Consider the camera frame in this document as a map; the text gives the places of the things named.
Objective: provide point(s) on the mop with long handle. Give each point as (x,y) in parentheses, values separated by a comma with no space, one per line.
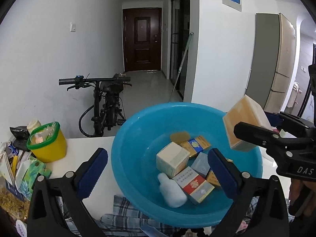
(182,62)

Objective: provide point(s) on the beige grey refrigerator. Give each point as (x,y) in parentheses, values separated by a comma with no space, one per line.
(272,62)

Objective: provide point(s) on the black folding bicycle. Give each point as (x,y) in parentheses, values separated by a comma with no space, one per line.
(107,107)

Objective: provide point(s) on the black snack bag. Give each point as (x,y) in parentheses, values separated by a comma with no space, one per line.
(21,136)

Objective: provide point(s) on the tan cardboard box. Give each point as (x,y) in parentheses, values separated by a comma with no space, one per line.
(245,110)

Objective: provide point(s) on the red grey cigarette pack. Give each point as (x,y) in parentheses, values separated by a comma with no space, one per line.
(194,185)

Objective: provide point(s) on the blue plastic basin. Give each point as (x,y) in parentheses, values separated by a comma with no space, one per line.
(133,159)

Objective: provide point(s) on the black framed glass door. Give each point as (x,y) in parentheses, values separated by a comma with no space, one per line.
(180,30)

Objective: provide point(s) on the white wall switch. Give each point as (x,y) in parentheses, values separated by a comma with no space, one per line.
(72,27)

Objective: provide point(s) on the yellow container green rim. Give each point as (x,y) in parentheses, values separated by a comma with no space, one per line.
(47,143)

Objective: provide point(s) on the grey blue small box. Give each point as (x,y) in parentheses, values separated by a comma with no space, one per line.
(201,165)

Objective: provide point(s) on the plaid blue cloth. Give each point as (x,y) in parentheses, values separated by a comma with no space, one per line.
(126,220)

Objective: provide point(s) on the person's hand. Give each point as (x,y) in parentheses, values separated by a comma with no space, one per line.
(302,198)

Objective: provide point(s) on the cream square box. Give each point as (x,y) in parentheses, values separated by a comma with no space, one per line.
(172,159)

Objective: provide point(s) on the golden snack bag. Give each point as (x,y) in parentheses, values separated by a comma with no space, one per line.
(16,208)

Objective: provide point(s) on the yellow blue cigarette pack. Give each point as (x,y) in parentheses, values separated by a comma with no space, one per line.
(195,145)

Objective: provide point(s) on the white jar beige lid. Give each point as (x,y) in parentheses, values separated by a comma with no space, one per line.
(32,125)

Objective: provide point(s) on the orange gold small pack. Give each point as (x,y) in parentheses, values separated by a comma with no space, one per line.
(212,179)

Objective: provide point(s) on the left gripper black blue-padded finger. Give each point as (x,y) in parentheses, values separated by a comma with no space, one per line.
(52,198)
(270,216)
(286,122)

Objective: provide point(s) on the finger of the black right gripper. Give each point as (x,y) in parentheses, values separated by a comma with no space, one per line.
(250,136)

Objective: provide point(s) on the green floral tissue pack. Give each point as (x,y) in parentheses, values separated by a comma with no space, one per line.
(27,174)

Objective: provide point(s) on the white plastic bottle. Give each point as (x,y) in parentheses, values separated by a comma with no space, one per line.
(171,191)

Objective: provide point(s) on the dark brown entrance door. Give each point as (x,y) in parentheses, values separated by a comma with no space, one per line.
(142,39)

